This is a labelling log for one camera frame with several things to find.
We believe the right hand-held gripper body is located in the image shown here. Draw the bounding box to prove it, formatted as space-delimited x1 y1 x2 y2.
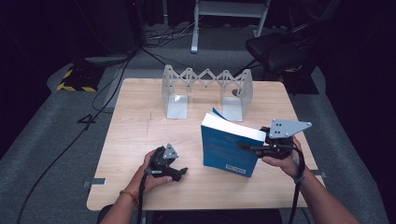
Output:
264 119 313 160

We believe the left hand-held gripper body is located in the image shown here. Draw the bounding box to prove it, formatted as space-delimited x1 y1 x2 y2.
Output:
147 143 180 178

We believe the blue paperback book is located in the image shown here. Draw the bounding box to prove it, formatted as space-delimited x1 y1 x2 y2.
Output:
200 106 267 178

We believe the person's right hand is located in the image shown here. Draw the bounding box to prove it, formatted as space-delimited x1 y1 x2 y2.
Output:
262 137 309 181

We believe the person's left hand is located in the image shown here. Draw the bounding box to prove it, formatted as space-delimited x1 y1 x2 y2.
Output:
127 149 173 195

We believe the grey expandable metal book stand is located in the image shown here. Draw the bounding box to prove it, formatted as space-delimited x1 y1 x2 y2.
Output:
161 63 254 122

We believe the person's dark clothed lap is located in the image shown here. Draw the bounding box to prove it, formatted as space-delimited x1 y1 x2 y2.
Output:
146 208 283 224

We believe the black chair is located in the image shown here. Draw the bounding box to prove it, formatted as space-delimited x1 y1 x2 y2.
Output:
239 18 331 94

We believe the yellow black striped base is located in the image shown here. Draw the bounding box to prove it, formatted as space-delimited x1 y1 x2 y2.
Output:
56 63 106 92

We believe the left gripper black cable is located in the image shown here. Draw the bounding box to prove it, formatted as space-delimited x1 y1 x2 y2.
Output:
135 169 149 224

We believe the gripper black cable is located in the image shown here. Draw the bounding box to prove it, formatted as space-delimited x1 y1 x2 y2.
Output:
288 144 308 224
135 169 149 224

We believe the orange beaded bracelet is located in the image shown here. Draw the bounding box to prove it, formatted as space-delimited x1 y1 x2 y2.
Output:
119 189 140 206

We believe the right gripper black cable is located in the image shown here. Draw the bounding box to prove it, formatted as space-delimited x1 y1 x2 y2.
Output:
288 144 308 224

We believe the long black floor cable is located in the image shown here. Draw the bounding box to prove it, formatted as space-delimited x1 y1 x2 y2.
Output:
17 52 135 224

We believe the white metal stand frame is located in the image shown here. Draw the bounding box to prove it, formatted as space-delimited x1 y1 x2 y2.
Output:
190 0 272 54

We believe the bundle of floor cables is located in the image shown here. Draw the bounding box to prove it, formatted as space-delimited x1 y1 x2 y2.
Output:
145 26 195 49

